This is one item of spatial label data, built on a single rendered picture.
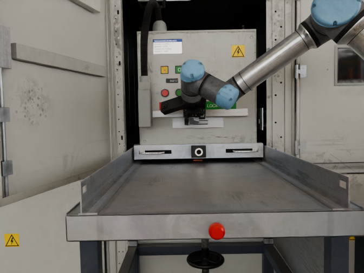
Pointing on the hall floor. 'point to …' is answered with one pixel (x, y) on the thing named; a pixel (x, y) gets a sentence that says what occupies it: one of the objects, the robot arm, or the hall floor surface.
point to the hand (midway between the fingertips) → (185, 122)
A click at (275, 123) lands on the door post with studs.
